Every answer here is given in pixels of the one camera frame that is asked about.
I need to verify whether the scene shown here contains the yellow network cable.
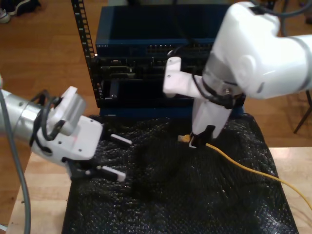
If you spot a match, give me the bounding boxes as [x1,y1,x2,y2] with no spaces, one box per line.
[177,134,312,210]

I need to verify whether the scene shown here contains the blue flat device under rack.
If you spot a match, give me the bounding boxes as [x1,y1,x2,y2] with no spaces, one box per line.
[99,106,246,119]

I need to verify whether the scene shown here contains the black rack shelf tray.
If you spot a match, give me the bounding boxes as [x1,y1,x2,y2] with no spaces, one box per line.
[97,79,195,109]

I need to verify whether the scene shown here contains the black bubble mat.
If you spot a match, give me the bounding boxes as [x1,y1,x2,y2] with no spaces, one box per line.
[61,113,300,234]

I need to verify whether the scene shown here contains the black rack server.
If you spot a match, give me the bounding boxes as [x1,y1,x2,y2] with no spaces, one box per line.
[89,56,208,81]

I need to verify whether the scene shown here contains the dark sneaker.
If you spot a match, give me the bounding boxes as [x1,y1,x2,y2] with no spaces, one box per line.
[4,0,41,16]

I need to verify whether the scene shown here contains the white sneaker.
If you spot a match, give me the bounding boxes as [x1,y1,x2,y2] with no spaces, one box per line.
[0,8,11,24]

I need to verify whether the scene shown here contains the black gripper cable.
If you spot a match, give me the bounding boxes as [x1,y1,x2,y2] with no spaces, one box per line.
[29,107,66,148]
[192,73,246,110]

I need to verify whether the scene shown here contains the dark grey camera cable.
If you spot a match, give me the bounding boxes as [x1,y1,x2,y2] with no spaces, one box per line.
[33,89,61,115]

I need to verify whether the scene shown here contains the black rack frame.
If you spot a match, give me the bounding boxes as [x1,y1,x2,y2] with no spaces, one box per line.
[70,0,103,109]

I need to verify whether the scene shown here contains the blue network switch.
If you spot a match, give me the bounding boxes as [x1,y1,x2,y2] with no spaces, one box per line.
[95,5,230,59]

